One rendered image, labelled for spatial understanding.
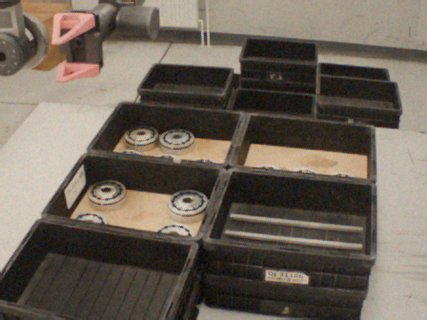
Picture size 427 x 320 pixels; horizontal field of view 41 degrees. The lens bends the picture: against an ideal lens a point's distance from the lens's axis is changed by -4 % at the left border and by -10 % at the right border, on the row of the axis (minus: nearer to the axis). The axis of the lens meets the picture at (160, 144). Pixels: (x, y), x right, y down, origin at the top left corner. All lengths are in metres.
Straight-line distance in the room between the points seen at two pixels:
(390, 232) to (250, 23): 3.11
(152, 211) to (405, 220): 0.76
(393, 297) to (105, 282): 0.73
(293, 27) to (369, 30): 0.60
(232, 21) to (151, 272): 3.43
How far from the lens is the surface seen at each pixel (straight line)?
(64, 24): 0.96
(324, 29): 4.63
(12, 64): 1.87
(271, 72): 3.04
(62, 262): 1.49
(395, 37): 4.67
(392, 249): 1.73
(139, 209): 1.62
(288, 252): 1.33
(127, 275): 1.43
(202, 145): 1.87
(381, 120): 2.69
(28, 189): 2.00
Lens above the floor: 1.82
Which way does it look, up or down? 32 degrees down
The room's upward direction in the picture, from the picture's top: 4 degrees counter-clockwise
